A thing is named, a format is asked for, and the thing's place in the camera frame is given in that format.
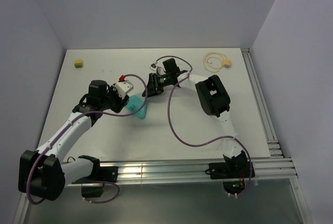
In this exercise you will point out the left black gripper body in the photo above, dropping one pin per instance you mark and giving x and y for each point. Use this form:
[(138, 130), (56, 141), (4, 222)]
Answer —
[(112, 101)]

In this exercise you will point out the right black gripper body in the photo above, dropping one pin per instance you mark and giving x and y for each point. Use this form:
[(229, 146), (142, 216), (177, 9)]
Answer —
[(164, 80)]

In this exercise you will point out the teal triangular power strip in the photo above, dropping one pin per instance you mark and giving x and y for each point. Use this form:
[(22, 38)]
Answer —
[(134, 103)]

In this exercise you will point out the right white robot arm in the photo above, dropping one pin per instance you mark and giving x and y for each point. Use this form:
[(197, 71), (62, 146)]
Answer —
[(215, 102)]

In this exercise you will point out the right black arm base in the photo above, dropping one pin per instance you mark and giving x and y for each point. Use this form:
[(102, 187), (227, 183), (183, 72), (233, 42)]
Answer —
[(233, 175)]

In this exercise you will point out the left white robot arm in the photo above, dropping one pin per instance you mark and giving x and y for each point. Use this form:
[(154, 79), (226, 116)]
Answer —
[(41, 172)]

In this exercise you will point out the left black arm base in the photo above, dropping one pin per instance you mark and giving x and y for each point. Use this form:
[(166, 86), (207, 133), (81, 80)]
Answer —
[(94, 188)]

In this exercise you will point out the yellow cube block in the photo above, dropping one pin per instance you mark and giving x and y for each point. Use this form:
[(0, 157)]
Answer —
[(78, 63)]

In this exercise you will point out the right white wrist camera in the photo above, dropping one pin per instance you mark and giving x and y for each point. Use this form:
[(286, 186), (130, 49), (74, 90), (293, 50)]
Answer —
[(157, 69)]

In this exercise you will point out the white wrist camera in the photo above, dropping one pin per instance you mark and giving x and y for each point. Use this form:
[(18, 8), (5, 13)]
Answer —
[(157, 69), (123, 86)]

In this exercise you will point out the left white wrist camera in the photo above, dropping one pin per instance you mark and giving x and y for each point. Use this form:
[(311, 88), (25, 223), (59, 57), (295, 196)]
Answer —
[(123, 86)]

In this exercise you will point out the aluminium rail frame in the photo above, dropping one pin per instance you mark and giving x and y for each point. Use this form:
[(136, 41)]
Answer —
[(158, 149)]

